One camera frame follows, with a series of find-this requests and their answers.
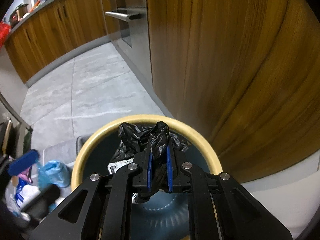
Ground pink plastic wrapper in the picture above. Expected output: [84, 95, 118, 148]
[18, 166, 33, 184]

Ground blue paper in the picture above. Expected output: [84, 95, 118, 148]
[37, 160, 71, 190]

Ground black plastic trash bag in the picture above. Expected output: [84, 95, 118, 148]
[110, 121, 191, 204]

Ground yellow rimmed blue trash bin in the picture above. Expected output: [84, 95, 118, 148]
[71, 114, 222, 239]

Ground wooden kitchen cabinets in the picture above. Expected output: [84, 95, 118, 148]
[3, 0, 319, 182]

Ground metal shelf rack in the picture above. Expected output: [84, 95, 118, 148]
[1, 94, 33, 158]

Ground white printed paper scrap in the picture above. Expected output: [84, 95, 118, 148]
[107, 158, 133, 174]

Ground grey checked floor mat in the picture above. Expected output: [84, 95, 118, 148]
[41, 134, 91, 170]

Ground red plastic bag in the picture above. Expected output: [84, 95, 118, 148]
[0, 21, 11, 48]

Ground pot on counter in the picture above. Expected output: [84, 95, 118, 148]
[9, 3, 29, 27]

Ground stainless steel oven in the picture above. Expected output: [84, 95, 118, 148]
[103, 0, 152, 86]

